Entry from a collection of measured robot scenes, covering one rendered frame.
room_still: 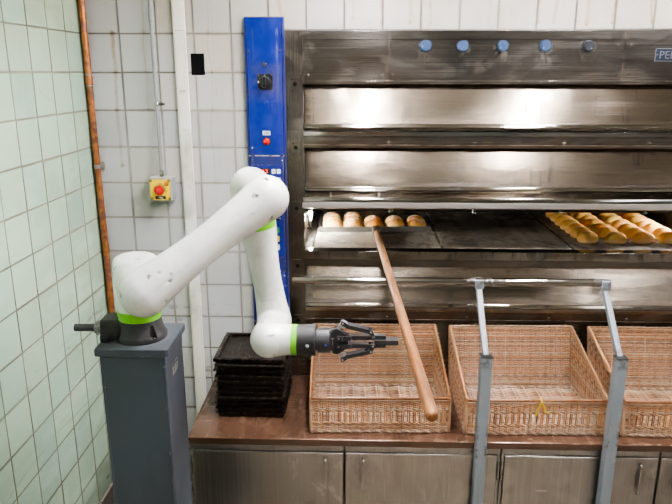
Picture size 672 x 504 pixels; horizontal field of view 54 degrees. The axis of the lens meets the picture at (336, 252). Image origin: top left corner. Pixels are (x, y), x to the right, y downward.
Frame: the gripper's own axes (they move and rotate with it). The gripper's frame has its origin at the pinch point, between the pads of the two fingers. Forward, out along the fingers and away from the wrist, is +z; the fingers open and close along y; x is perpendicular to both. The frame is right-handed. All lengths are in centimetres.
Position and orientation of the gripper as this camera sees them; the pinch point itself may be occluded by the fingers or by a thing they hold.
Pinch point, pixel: (386, 341)
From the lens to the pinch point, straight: 195.6
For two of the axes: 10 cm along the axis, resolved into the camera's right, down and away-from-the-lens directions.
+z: 10.0, 0.1, -0.3
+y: 0.0, 9.6, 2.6
